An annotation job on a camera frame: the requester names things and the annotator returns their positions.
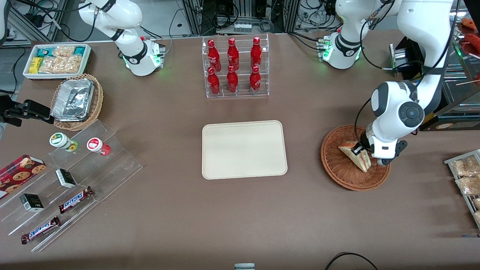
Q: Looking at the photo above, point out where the white rectangular snack bin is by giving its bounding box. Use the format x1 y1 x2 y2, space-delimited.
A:
23 43 92 81

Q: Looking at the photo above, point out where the clear acrylic bottle rack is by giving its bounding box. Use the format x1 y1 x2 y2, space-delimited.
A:
202 34 270 99

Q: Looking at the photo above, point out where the brown wicker basket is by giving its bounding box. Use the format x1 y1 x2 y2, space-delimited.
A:
321 125 391 191

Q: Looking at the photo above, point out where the red tartan cookie box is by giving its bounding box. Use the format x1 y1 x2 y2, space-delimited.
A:
0 154 47 200

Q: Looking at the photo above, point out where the black food warmer cabinet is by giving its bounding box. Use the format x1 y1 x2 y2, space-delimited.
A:
389 0 480 131

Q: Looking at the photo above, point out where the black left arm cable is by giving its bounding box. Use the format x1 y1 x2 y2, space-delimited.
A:
354 0 462 150

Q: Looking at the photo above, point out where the orange fried food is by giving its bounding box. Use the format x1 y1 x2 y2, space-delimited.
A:
460 17 480 31

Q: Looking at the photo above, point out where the light wicker basket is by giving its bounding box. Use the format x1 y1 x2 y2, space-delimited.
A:
50 73 104 131

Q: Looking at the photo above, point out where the clear bag of crackers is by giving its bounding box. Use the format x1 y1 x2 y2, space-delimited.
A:
60 55 83 74
39 56 63 74
53 45 76 58

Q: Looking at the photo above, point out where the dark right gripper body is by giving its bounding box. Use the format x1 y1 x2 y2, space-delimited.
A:
0 95 24 127

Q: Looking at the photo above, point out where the clear acrylic stepped shelf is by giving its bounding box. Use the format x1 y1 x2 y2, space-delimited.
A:
0 119 143 253

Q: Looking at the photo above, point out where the tray of packaged snacks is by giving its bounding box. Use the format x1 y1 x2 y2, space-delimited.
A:
444 149 480 230

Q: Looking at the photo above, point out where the small black box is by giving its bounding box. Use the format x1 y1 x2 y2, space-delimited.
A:
55 168 77 189
19 193 44 213

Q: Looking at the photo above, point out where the beige plastic tray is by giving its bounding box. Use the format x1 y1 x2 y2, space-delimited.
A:
202 120 288 180

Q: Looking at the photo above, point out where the red lid white cup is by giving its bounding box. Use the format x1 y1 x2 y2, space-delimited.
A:
87 137 111 156

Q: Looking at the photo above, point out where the stainless steel pan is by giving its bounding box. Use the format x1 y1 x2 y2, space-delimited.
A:
442 70 480 107

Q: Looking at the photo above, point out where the stack of foil trays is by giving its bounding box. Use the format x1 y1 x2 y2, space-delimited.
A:
51 78 95 122

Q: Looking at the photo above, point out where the Snickers chocolate bar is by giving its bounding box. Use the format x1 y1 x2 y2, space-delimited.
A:
21 216 61 245
58 186 94 214

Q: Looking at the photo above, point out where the red sausage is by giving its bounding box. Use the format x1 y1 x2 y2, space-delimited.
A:
464 33 480 57

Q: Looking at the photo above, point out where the triangular sandwich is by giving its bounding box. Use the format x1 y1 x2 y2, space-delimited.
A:
338 141 372 173

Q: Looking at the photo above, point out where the green lid white cup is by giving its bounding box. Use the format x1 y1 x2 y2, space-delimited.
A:
49 132 78 152

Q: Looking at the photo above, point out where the black floor cable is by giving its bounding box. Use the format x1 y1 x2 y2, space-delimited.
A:
324 252 380 270

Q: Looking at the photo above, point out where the red cola bottle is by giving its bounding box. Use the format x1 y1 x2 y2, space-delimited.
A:
207 39 222 72
227 37 240 71
207 67 221 95
250 36 263 69
249 66 262 95
226 65 239 94

